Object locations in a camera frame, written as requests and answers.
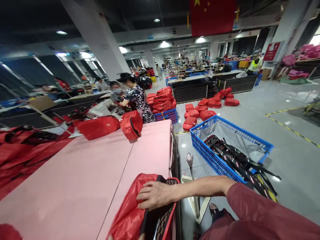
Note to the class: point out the person's right hand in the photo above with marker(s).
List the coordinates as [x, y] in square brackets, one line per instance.
[160, 195]

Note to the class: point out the person's right fingers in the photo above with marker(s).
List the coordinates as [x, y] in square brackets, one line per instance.
[143, 194]

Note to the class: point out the red bag with checkered lining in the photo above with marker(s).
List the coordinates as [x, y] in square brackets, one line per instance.
[130, 215]

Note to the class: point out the metal pole with wrapped tip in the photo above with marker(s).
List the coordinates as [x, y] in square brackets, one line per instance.
[190, 162]

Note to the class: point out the pink work table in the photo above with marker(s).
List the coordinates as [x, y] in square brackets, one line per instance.
[82, 180]

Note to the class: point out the red bag with black zipper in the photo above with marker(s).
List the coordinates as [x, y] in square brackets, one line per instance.
[131, 125]

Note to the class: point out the blue plastic crate grey liner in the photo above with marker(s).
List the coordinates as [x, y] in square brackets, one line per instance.
[200, 140]

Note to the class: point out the flat red bag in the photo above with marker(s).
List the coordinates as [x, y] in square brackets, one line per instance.
[98, 128]

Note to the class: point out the small blue plastic crate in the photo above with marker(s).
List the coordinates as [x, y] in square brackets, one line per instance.
[167, 115]

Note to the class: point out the person's legs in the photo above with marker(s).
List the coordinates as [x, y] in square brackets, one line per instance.
[225, 225]

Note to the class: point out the stack of red bags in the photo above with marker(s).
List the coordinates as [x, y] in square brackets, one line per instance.
[162, 100]

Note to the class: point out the heap of red cases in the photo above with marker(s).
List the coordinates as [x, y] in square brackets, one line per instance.
[207, 110]

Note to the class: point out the work table with black mesh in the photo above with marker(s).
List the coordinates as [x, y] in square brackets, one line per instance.
[190, 91]
[237, 82]

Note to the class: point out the pile of red fabric pieces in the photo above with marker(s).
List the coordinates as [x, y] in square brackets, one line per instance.
[22, 152]

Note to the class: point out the brown cardboard box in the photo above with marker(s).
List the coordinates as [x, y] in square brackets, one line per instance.
[41, 103]

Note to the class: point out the red fabric piece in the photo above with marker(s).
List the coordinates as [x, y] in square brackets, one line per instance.
[8, 232]

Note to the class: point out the white concrete pillar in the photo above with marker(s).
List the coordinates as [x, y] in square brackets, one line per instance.
[100, 37]

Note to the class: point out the red hanging flag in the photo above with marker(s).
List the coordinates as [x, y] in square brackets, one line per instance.
[212, 17]

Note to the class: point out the shelf with pink bags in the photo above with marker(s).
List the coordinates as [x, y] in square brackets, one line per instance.
[300, 62]

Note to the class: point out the white wooden frame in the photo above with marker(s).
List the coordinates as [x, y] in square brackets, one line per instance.
[197, 202]

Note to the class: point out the red wall sign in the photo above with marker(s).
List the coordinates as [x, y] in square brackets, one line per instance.
[271, 51]

